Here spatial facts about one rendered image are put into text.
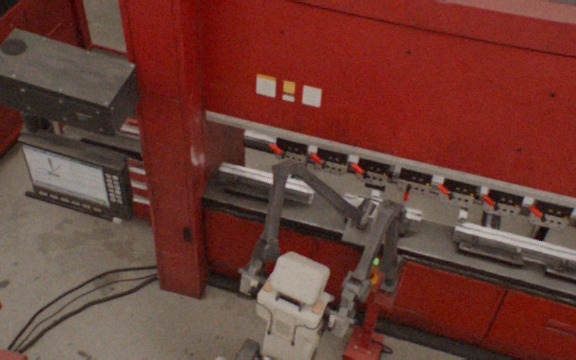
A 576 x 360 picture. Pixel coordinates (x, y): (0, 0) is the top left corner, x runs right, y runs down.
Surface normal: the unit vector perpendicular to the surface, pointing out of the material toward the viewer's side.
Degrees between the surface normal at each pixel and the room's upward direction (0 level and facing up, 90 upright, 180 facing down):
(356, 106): 90
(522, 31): 90
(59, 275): 0
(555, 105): 90
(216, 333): 0
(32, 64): 0
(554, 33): 90
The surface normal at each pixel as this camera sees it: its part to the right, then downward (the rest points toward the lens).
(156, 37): -0.27, 0.74
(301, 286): -0.29, 0.08
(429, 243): 0.05, -0.62
